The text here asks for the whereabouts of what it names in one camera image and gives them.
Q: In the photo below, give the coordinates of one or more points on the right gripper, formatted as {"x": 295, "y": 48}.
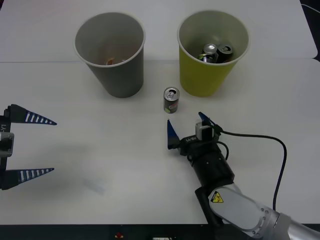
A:
{"x": 200, "y": 147}

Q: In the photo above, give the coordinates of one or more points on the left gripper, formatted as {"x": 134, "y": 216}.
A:
{"x": 4, "y": 125}

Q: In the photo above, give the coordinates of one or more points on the grey plastic bin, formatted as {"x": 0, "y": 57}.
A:
{"x": 120, "y": 80}

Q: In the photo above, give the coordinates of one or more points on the red button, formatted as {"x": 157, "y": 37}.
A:
{"x": 119, "y": 235}

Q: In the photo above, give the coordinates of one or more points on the silver-topped green can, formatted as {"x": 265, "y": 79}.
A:
{"x": 209, "y": 49}

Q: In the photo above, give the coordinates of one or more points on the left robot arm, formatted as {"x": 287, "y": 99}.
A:
{"x": 6, "y": 145}

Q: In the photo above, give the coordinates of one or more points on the yellow-green plastic bin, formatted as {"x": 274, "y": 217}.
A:
{"x": 200, "y": 80}

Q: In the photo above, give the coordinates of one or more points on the bottle with orange label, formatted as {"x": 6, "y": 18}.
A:
{"x": 110, "y": 61}

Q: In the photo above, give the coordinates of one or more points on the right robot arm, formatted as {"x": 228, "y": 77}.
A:
{"x": 220, "y": 170}

